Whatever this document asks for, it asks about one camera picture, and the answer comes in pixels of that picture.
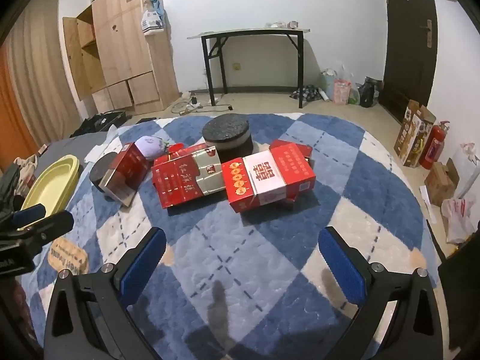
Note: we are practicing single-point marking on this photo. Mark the printed cardboard box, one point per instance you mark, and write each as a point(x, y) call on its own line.
point(412, 133)

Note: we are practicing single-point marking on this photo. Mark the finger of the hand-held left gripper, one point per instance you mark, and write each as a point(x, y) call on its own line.
point(28, 215)
point(56, 225)

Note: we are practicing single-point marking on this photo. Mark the white and red plastic bag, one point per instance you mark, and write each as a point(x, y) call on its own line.
point(459, 217)

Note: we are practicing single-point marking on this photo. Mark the beige curtain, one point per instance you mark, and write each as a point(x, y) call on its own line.
point(37, 63)

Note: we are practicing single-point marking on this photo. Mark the small round tin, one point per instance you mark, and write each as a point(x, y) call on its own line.
point(98, 174)

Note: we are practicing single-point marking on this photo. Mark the brown cardboard box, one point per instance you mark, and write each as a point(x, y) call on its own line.
point(440, 182)

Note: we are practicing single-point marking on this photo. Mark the white hanging plastic bag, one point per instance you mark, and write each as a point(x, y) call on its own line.
point(152, 24)

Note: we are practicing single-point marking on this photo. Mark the wooden wardrobe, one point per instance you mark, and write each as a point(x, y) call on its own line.
point(120, 45)

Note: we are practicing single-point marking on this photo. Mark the black-legged folding table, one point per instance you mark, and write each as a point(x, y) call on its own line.
point(247, 32)

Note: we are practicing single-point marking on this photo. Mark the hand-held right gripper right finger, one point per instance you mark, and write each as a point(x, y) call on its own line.
point(343, 266)

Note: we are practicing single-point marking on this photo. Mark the black open case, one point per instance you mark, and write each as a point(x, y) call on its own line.
point(99, 122)

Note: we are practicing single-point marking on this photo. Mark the dark checked cloth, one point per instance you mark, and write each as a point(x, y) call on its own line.
point(308, 92)

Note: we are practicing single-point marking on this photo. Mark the yellow plastic basin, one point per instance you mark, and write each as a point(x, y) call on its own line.
point(52, 180)

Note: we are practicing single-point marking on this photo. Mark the pale plastic bag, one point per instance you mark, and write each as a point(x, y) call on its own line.
point(329, 80)

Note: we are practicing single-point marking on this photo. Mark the black bag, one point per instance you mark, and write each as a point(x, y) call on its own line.
point(368, 93)

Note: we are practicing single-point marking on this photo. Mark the pink plastic bag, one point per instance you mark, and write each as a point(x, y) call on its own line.
point(342, 90)

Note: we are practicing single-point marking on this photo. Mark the red and silver carton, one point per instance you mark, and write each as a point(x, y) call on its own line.
point(183, 182)

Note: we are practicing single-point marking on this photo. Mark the blue plaid plush blanket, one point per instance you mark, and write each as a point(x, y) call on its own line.
point(240, 251)

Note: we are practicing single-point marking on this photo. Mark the beige garment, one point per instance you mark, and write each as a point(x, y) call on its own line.
point(24, 165)

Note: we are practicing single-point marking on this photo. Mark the clear plastic packaging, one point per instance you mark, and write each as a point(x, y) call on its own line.
point(285, 24)

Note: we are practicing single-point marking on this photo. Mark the purple plush toy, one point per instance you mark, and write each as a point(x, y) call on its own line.
point(148, 145)

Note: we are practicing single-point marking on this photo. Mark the white cloth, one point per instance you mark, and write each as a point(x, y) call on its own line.
point(103, 144)

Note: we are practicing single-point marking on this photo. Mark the dark object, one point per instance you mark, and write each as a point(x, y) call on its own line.
point(461, 288)

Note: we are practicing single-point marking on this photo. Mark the red and white carton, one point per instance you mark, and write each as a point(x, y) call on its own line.
point(270, 180)

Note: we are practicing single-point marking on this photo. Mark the dark brown door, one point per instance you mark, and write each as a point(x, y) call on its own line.
point(407, 45)

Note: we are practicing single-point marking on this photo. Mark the large black foam disc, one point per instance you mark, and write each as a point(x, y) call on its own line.
point(227, 125)

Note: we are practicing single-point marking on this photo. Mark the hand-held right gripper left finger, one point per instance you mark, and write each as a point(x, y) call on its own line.
point(144, 266)

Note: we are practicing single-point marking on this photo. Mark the red fire extinguisher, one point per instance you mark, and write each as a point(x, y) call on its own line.
point(433, 146)

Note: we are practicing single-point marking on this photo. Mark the blue hanging cloth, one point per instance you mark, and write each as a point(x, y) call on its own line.
point(156, 3)

